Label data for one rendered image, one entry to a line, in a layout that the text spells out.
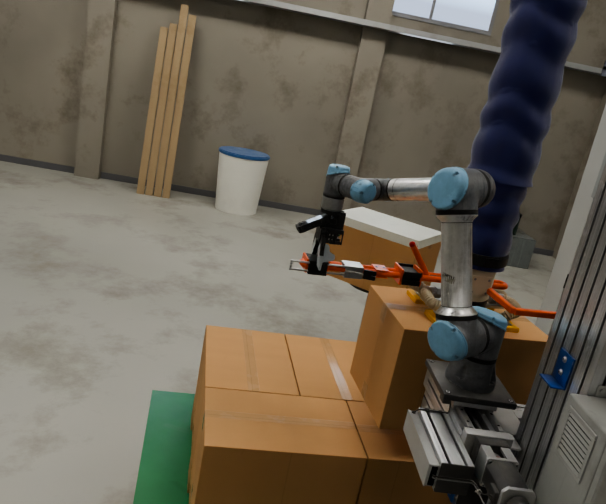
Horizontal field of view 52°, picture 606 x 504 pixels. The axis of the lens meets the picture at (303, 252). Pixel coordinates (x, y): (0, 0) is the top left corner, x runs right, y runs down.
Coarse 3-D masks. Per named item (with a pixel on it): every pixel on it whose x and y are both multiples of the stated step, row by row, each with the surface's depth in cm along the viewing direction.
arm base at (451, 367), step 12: (468, 360) 184; (480, 360) 182; (492, 360) 183; (456, 372) 186; (468, 372) 183; (480, 372) 183; (492, 372) 186; (456, 384) 185; (468, 384) 183; (480, 384) 183; (492, 384) 185
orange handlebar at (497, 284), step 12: (300, 264) 217; (372, 264) 226; (384, 276) 223; (396, 276) 224; (432, 276) 228; (492, 288) 234; (504, 288) 235; (504, 300) 216; (516, 312) 210; (528, 312) 211; (540, 312) 212; (552, 312) 214
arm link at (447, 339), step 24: (456, 168) 170; (432, 192) 173; (456, 192) 167; (480, 192) 172; (456, 216) 169; (456, 240) 171; (456, 264) 171; (456, 288) 172; (456, 312) 171; (432, 336) 175; (456, 336) 169; (480, 336) 175; (456, 360) 175
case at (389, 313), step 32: (384, 288) 248; (384, 320) 230; (416, 320) 222; (512, 320) 240; (384, 352) 227; (416, 352) 216; (512, 352) 224; (384, 384) 223; (416, 384) 221; (512, 384) 229; (384, 416) 223
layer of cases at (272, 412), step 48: (240, 336) 304; (288, 336) 315; (240, 384) 260; (288, 384) 268; (336, 384) 276; (240, 432) 228; (288, 432) 233; (336, 432) 240; (384, 432) 246; (192, 480) 250; (240, 480) 223; (288, 480) 226; (336, 480) 228; (384, 480) 232
